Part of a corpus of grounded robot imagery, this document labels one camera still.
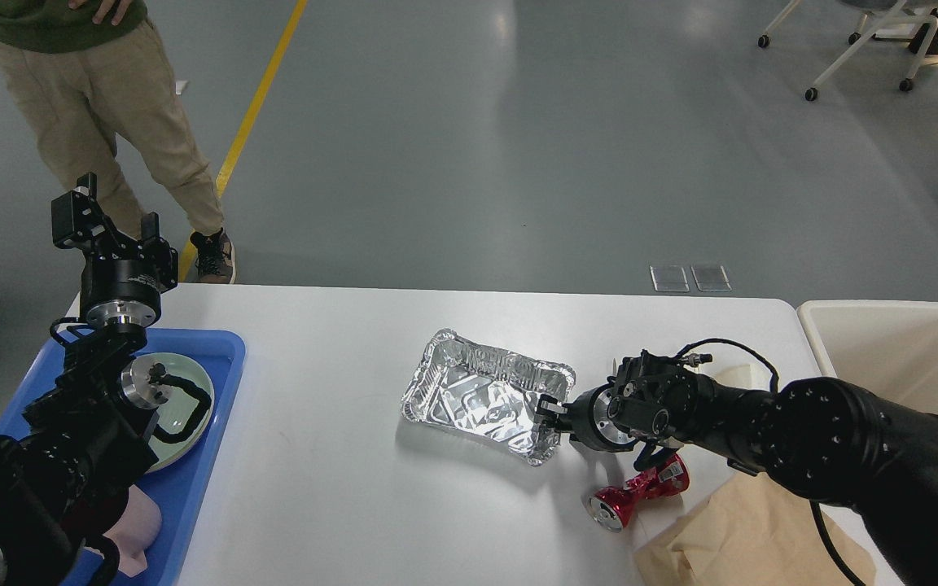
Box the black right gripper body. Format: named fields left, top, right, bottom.
left=564, top=385, right=639, bottom=453

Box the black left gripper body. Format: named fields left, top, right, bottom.
left=79, top=248, right=164, bottom=326

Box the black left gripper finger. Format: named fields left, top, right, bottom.
left=138, top=212, right=179, bottom=293
left=50, top=172, right=140, bottom=260

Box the aluminium foil tray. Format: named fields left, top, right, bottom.
left=401, top=329, right=576, bottom=467

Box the crushed red can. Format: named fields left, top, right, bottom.
left=585, top=455, right=691, bottom=531

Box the mint green plate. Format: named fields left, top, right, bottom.
left=122, top=352, right=215, bottom=474

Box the brown paper bag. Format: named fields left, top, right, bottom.
left=635, top=474, right=850, bottom=585

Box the pink mug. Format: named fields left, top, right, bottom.
left=88, top=485, right=161, bottom=578

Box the white paper cup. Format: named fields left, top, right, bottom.
left=714, top=364, right=770, bottom=391

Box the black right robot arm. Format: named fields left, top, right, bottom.
left=536, top=343, right=938, bottom=585

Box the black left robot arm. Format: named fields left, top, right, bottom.
left=0, top=172, right=211, bottom=585

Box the person in khaki trousers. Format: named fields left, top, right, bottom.
left=0, top=1, right=237, bottom=283

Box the clear floor marker plate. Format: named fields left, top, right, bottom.
left=649, top=265, right=691, bottom=293

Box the blue plastic tray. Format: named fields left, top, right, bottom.
left=0, top=327, right=246, bottom=585

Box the beige plastic bin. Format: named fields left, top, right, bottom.
left=797, top=300, right=938, bottom=414

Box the white chair base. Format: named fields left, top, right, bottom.
left=759, top=0, right=938, bottom=103

